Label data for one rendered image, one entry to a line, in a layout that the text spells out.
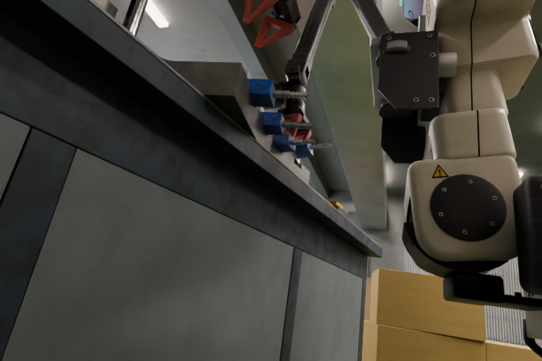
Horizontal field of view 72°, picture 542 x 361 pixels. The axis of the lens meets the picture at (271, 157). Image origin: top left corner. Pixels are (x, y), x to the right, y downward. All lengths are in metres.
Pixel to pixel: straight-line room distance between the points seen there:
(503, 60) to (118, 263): 0.71
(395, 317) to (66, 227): 2.36
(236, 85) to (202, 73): 0.06
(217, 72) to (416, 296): 2.30
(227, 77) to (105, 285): 0.30
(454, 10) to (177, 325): 0.72
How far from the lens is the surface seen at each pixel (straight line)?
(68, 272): 0.46
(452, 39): 0.83
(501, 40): 0.84
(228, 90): 0.53
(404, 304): 2.66
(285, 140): 0.85
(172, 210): 0.55
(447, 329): 2.71
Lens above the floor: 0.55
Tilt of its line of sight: 20 degrees up
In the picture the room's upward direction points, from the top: 9 degrees clockwise
